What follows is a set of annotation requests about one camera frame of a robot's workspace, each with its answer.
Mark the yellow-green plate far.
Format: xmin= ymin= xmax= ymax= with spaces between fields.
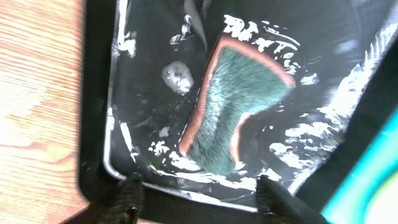
xmin=364 ymin=177 xmax=397 ymax=224

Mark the teal plastic tray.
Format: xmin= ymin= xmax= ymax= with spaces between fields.
xmin=322 ymin=111 xmax=397 ymax=224

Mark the black water tray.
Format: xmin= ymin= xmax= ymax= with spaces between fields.
xmin=78 ymin=0 xmax=397 ymax=223

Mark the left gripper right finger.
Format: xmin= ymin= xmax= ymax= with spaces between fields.
xmin=256 ymin=175 xmax=328 ymax=224

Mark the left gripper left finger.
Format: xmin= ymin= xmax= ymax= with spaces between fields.
xmin=62 ymin=173 xmax=144 ymax=224

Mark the green scrub sponge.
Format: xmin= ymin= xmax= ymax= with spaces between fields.
xmin=178 ymin=36 xmax=296 ymax=175

